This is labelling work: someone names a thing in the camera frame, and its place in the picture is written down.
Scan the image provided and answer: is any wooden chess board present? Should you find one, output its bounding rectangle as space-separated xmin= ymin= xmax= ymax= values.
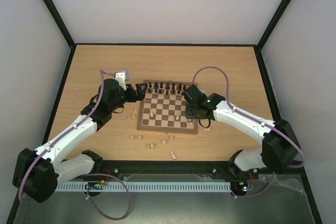
xmin=136 ymin=80 xmax=198 ymax=135

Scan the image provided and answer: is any white slotted cable duct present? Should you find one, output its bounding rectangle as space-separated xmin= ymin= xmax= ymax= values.
xmin=55 ymin=180 xmax=232 ymax=193

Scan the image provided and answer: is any black aluminium frame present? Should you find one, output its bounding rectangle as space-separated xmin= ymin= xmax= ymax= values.
xmin=5 ymin=0 xmax=323 ymax=224

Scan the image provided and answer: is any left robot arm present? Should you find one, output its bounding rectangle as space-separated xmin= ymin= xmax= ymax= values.
xmin=13 ymin=79 xmax=148 ymax=202

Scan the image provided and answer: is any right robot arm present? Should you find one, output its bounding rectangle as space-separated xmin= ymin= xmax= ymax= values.
xmin=182 ymin=91 xmax=305 ymax=178

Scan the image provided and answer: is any lying light chess piece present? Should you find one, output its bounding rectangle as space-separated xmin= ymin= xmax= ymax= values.
xmin=171 ymin=152 xmax=176 ymax=160

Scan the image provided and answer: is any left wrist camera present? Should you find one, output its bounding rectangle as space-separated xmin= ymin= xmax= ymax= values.
xmin=115 ymin=70 xmax=130 ymax=81

